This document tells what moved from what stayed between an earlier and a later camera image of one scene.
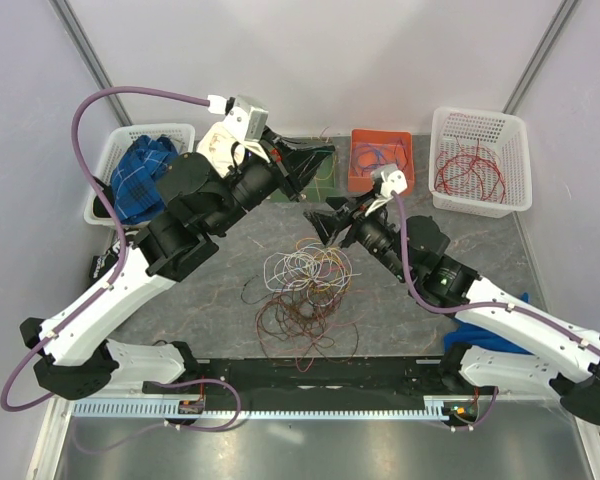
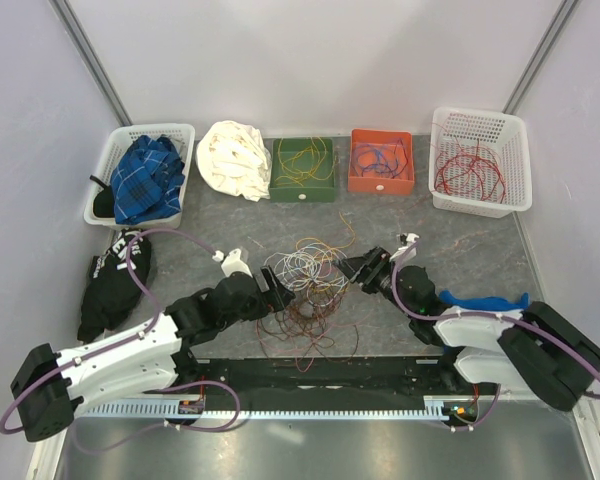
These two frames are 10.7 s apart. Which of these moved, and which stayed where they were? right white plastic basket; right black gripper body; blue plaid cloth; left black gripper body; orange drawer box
Moved: right black gripper body; left black gripper body
Stayed: orange drawer box; right white plastic basket; blue plaid cloth
